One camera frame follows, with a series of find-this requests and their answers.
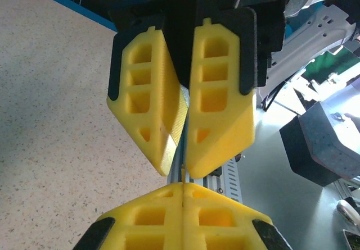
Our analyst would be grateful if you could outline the white rounded object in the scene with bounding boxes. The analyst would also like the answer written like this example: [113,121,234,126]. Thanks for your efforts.
[336,199,360,225]

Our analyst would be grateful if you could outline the green board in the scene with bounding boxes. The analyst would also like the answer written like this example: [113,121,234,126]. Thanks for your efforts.
[303,50,360,82]

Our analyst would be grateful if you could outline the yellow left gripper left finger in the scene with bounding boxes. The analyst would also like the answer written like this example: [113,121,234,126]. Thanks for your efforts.
[72,181,184,250]

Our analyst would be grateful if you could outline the aluminium mounting rail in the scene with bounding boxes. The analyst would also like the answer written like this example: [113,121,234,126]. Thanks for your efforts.
[167,85,226,197]

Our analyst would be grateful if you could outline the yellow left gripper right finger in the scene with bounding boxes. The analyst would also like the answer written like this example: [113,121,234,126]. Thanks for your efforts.
[182,181,294,250]

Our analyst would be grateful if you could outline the grey speckled box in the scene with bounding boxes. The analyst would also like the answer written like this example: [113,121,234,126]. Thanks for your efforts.
[279,101,360,188]

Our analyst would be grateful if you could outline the perforated metal cable duct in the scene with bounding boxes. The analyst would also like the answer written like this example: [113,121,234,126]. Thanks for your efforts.
[224,156,244,204]

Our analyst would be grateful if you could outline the grey metal bracket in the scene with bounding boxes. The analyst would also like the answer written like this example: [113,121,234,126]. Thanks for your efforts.
[265,4,357,93]

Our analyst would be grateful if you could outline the grey metal sheet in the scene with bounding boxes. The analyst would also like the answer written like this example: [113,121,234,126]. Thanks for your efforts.
[208,103,360,250]

